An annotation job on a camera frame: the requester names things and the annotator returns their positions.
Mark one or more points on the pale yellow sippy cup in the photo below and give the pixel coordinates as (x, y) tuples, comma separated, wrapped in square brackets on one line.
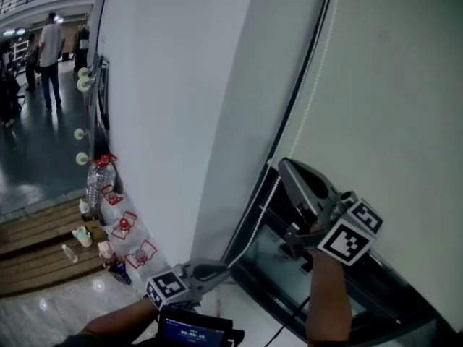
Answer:
[(83, 236)]

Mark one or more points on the brown cardboard box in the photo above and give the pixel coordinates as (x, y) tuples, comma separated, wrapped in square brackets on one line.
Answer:
[(97, 230)]

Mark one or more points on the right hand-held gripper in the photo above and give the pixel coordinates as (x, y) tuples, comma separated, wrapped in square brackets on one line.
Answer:
[(347, 237)]

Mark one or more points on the dark patterned bag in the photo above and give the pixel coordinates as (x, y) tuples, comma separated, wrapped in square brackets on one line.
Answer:
[(121, 273)]

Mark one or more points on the black screen device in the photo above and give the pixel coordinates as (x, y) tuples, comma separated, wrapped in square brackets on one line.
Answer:
[(195, 333)]

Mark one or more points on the white roller blind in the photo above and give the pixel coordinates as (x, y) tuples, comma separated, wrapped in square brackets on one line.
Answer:
[(398, 103)]

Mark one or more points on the black window frame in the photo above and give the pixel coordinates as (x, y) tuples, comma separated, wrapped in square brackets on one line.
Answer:
[(260, 287)]

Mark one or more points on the small clear plastic bottle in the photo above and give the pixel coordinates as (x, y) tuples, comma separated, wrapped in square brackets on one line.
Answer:
[(69, 253)]

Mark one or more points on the person's dark grey shirt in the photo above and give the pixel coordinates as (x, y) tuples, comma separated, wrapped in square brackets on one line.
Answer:
[(68, 342)]

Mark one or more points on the wooden platform steps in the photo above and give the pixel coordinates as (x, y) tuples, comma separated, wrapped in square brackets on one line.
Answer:
[(36, 259)]

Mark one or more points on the person's right forearm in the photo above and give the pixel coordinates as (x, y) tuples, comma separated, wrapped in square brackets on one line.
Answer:
[(329, 295)]

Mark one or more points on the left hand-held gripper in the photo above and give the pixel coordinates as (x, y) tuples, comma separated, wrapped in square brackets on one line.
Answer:
[(166, 287)]

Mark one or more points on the garment on stand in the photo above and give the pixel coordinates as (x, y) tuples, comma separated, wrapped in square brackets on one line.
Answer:
[(81, 47)]

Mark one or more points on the group of ceiling lights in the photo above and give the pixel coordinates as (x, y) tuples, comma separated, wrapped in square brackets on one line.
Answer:
[(20, 31)]

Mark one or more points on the black platform trolley white wheels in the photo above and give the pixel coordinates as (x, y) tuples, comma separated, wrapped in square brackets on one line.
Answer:
[(97, 96)]

